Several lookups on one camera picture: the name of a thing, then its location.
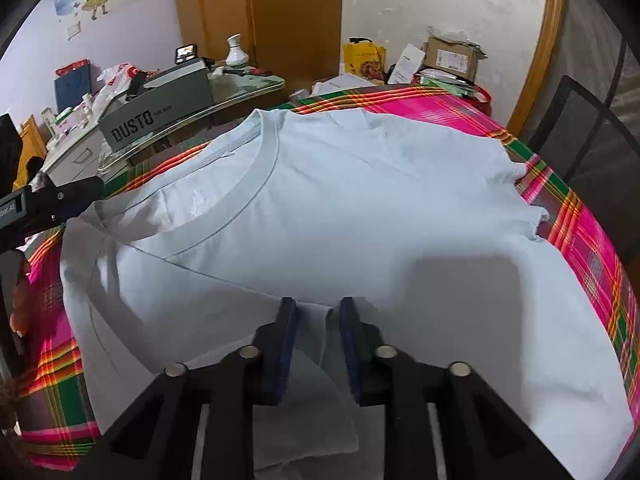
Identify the blue paper bag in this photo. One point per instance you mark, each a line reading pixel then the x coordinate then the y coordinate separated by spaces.
pixel 72 87

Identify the light blue t-shirt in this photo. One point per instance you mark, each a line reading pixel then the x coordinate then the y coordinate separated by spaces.
pixel 375 200

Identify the wooden furniture panel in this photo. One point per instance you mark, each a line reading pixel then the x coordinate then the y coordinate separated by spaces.
pixel 32 140

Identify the labelled cardboard box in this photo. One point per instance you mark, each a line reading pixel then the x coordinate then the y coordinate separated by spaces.
pixel 452 60

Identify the white carton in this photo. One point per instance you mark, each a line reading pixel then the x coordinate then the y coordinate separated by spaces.
pixel 405 65

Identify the translucent plastic door curtain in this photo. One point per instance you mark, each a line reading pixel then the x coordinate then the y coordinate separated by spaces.
pixel 590 45

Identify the white papers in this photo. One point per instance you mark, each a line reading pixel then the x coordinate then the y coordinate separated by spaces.
pixel 342 82

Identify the white vase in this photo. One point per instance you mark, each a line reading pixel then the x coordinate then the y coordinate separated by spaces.
pixel 235 52

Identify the pink green plaid blanket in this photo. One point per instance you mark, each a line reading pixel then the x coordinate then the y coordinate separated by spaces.
pixel 450 110

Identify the grey printed box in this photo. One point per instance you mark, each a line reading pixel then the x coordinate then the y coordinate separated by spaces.
pixel 170 90

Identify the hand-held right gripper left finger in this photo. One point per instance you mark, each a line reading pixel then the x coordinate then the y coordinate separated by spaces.
pixel 289 340

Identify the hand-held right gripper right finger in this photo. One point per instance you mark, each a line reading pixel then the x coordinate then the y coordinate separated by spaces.
pixel 346 340

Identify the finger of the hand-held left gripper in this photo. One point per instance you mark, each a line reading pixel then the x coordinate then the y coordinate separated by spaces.
pixel 80 200

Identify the white plastic bag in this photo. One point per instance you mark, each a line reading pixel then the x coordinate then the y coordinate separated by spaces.
pixel 115 85

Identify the yellow paper bag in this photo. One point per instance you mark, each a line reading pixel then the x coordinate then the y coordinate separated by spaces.
pixel 362 62

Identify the small camera device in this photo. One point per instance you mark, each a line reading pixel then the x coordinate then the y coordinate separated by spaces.
pixel 186 52

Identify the white drawer cabinet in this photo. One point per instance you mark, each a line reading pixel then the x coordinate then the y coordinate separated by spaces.
pixel 75 155

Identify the wooden door frame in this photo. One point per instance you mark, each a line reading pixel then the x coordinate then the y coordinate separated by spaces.
pixel 545 50

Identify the wooden wardrobe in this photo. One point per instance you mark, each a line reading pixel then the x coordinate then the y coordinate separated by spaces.
pixel 290 20

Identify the black mesh chair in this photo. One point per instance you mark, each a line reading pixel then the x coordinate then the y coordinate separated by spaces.
pixel 585 130

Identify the cluster of small bottles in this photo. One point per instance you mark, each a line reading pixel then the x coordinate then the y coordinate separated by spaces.
pixel 65 117

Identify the small black device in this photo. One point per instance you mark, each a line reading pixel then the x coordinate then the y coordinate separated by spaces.
pixel 136 85

